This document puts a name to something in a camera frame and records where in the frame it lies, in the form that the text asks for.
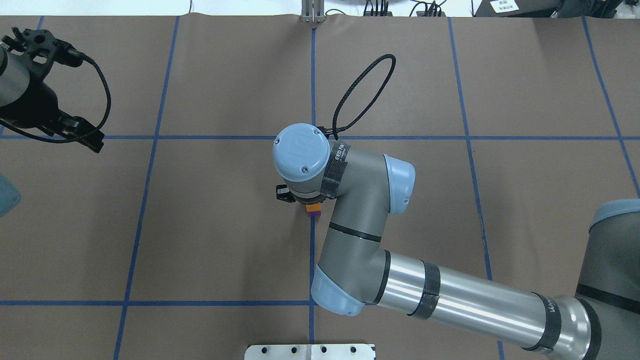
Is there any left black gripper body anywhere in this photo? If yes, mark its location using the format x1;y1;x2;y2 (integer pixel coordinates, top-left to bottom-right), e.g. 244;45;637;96
0;80;63;132

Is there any orange trapezoid block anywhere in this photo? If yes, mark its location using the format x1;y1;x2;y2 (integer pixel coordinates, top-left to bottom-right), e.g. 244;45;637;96
305;202;322;214

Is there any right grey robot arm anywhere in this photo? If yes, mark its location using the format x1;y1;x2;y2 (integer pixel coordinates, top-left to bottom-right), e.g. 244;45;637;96
273;124;639;360

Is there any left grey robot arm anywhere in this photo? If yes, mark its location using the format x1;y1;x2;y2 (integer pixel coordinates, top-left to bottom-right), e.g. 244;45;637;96
1;45;112;153

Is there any brown paper table mat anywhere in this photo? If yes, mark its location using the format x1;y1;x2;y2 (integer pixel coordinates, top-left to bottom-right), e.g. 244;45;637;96
1;14;639;360

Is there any left black camera cable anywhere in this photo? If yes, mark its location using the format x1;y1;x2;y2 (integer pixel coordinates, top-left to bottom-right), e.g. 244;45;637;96
0;54;112;145

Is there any black camera cable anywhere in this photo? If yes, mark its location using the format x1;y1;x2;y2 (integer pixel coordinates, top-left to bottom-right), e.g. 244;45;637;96
320;53;397;142
0;54;112;145

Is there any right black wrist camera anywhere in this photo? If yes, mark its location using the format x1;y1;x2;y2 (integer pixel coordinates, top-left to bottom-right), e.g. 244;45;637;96
275;184;297;203

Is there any right black camera cable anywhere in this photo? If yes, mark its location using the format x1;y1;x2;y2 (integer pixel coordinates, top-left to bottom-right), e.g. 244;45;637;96
320;53;397;142

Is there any aluminium frame post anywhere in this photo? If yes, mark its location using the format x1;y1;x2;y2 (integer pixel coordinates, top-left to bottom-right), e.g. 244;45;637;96
300;0;326;24

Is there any white pedestal base plate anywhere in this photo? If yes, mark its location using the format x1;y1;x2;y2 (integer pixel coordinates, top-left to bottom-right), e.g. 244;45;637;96
244;342;377;360

